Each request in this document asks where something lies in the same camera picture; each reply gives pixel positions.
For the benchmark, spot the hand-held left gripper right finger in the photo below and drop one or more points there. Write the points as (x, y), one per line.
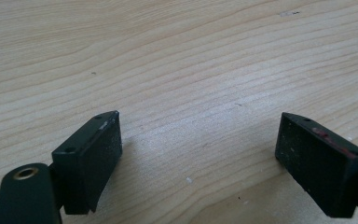
(317, 168)

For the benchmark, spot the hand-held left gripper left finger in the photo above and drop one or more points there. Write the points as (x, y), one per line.
(87, 165)

